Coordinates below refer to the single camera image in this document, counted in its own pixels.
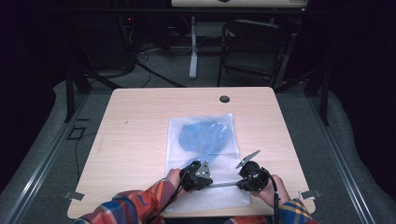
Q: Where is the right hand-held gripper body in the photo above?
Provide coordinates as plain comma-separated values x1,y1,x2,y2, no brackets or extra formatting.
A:
234,149,271,192

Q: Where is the light wooden table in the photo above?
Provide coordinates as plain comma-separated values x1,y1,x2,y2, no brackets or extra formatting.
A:
66,87,317,219

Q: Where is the thick black floor cable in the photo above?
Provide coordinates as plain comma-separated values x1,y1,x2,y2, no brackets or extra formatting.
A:
135,60,187,89

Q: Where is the person's left hand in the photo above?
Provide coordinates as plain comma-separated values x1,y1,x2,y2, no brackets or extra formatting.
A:
165,167,189,196

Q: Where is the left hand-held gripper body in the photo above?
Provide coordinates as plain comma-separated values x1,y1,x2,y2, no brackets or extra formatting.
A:
179,160,215,192

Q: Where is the blue cloth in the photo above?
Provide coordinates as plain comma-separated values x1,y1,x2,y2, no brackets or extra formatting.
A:
178,120,233,172

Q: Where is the right hand-held gripper cable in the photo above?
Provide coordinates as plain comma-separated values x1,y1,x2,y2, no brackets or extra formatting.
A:
261,167,280,224

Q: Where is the thin black floor cable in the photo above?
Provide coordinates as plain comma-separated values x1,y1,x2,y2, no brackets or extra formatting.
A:
74,133,98,185

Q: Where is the black folding chair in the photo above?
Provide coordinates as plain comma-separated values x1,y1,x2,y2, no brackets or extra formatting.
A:
217,19,292,89

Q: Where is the aluminium floor rail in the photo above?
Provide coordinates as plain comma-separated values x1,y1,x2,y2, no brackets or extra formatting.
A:
2,92,91,224
306,95,376,224

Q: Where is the hand-held gripper cable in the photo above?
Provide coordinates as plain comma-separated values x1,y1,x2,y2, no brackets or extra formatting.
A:
261,167,280,224
146,166,191,224

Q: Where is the grey tape piece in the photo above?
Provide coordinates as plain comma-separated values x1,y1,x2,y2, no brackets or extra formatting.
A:
299,188,322,201
64,189,86,202

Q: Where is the dark cabinet with red light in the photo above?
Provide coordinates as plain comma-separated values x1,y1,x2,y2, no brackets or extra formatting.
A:
73,12,138,71

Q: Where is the white mesh laundry bag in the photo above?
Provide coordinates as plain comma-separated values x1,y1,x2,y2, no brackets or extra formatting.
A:
163,112,253,215

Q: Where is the bundle of floor cables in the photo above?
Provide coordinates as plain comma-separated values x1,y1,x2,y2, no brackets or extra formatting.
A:
136,41,210,58

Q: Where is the black metal stand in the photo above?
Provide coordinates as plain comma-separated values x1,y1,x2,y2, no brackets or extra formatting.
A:
274,66,331,127
63,65,123,123

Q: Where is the left hand-held gripper cable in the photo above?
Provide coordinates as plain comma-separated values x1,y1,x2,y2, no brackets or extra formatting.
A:
146,166,191,224

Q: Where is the black horizontal frame bar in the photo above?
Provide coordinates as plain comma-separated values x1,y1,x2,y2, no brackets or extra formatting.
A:
46,7,312,15

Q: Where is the white desk leg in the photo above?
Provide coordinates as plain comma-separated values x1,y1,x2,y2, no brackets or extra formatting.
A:
189,15,200,80

